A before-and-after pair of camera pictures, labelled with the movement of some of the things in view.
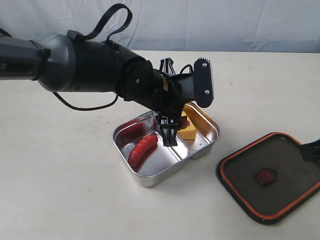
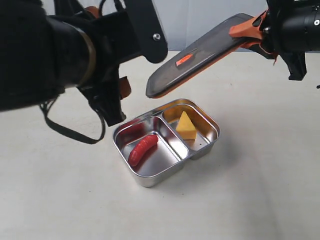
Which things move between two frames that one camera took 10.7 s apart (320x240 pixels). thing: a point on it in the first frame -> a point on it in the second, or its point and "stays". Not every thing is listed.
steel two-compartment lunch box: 140,143 stays
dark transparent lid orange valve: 269,177 -> 217,42
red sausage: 143,147 stays
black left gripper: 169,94 -> 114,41
